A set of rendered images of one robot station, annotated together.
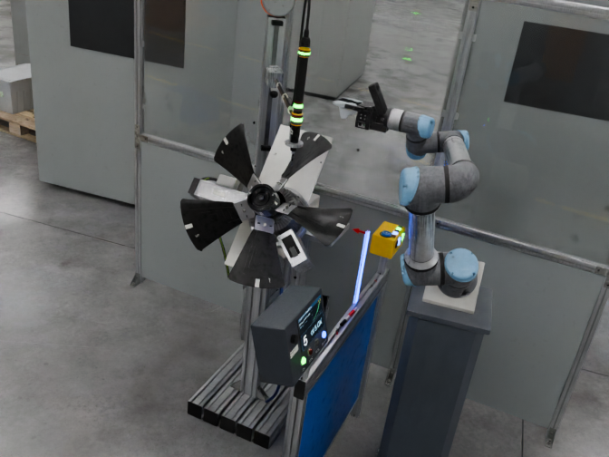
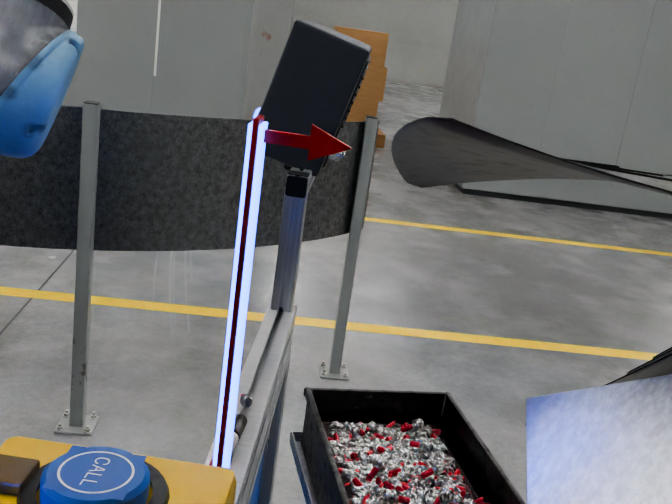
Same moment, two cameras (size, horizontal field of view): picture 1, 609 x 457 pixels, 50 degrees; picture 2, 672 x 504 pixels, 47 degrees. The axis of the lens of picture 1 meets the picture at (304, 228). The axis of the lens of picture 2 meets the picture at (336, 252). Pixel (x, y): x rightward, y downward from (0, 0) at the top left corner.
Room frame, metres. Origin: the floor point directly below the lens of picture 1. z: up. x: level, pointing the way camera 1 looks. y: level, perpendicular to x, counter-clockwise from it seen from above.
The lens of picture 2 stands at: (2.74, -0.36, 1.26)
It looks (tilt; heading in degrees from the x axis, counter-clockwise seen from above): 16 degrees down; 159
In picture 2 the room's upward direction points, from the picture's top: 8 degrees clockwise
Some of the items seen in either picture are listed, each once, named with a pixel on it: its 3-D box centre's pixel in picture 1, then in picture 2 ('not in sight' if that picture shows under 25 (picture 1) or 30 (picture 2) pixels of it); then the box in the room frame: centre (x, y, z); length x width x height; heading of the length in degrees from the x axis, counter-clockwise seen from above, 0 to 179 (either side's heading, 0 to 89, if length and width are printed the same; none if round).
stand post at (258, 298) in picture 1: (256, 331); not in sight; (2.52, 0.17, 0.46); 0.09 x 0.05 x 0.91; 68
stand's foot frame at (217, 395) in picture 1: (257, 387); not in sight; (2.60, 0.13, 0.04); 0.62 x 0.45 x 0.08; 158
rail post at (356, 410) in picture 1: (367, 353); not in sight; (2.54, -0.38, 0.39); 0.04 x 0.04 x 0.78; 68
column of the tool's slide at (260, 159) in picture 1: (260, 196); not in sight; (3.07, 0.25, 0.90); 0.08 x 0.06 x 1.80; 103
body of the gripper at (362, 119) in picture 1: (373, 116); not in sight; (2.26, -0.20, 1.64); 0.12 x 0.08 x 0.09; 68
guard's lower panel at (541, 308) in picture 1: (333, 275); not in sight; (3.04, -0.19, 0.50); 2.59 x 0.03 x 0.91; 68
